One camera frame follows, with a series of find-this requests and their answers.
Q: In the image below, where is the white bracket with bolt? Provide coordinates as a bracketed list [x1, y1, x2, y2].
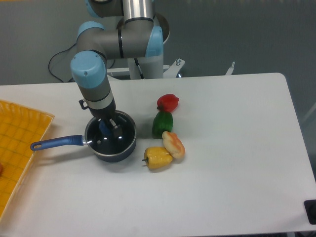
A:
[225, 61, 235, 76]

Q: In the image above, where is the blue saucepan with handle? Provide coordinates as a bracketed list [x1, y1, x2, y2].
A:
[30, 119, 128, 163]

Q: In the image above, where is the yellow bell pepper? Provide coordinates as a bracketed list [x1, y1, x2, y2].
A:
[142, 147, 173, 169]

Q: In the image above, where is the red bell pepper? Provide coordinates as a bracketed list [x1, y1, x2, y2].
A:
[157, 94, 179, 113]

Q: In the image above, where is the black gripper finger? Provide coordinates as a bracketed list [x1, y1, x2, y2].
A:
[109, 118, 123, 138]

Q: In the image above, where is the black floor cable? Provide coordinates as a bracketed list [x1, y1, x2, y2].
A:
[48, 43, 116, 83]

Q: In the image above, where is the yellow plastic basket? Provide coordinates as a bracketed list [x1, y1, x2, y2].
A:
[0, 100, 55, 218]

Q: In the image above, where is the green bell pepper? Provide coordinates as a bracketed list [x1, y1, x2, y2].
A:
[152, 111, 173, 139]

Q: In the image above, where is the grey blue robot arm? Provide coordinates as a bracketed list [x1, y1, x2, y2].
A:
[70, 0, 163, 138]

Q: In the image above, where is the glass lid blue knob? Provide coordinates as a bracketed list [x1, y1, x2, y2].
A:
[85, 111, 136, 160]

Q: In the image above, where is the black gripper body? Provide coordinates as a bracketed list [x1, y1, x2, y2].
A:
[89, 101, 116, 120]

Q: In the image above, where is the black corner object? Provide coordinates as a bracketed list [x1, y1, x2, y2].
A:
[304, 199, 316, 225]

